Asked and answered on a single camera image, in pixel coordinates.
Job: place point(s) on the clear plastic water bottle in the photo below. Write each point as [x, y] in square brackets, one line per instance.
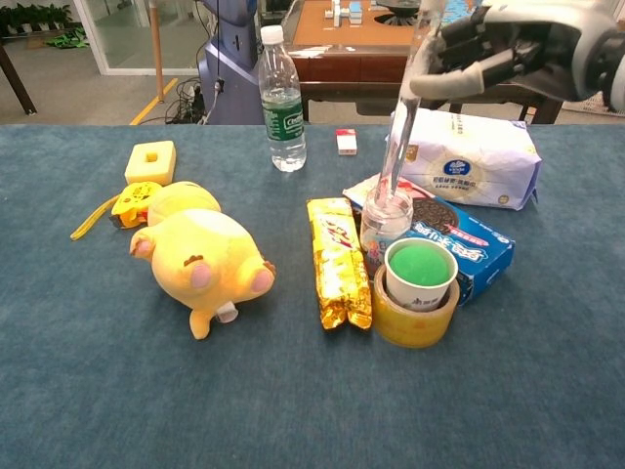
[283, 122]

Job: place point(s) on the yellow tape measure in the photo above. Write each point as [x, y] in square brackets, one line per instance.
[129, 205]

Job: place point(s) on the small red white box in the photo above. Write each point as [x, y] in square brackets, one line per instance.
[346, 142]

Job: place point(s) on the clear plastic tube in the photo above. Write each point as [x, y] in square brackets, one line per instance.
[398, 146]

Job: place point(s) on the gold foil snack packet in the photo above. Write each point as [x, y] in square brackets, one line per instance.
[337, 264]

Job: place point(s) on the wooden pole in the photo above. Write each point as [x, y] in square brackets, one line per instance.
[157, 54]

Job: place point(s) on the dark table leg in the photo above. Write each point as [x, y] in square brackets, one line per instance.
[17, 80]

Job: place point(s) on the yellow sponge block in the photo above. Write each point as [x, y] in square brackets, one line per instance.
[146, 168]

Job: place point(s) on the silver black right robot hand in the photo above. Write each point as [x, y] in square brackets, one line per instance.
[537, 44]

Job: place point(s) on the blue felt table mat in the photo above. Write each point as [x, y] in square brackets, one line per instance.
[146, 391]

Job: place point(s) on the white blue mahjong tile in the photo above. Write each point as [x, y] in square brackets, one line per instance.
[355, 12]
[337, 15]

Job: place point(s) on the blue Oreo cookie box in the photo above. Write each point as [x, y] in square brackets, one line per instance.
[481, 249]

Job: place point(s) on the blue robot pedestal base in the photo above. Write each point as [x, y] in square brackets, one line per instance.
[229, 73]

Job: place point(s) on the white plastic basket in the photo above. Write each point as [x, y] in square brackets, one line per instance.
[605, 105]

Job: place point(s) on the clear glass jar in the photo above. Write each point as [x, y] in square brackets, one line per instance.
[376, 234]

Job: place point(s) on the black mahjong table centre disk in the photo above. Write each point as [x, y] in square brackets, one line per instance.
[395, 14]

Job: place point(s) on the green cloth pile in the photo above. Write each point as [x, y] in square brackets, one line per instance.
[68, 38]

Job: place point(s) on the white paper cup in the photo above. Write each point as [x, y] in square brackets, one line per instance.
[415, 295]

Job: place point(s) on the white pink snack packet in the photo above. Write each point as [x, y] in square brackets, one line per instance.
[361, 188]

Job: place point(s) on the yellowish clear tape roll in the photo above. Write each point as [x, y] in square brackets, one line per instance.
[415, 327]

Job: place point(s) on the yellow plush chick toy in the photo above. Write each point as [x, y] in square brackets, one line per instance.
[205, 259]

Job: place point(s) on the green potted plants row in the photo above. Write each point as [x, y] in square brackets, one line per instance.
[34, 17]

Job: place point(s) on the brown mahjong table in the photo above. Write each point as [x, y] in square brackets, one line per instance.
[351, 63]

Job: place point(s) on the white tissue pack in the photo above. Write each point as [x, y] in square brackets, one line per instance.
[478, 161]

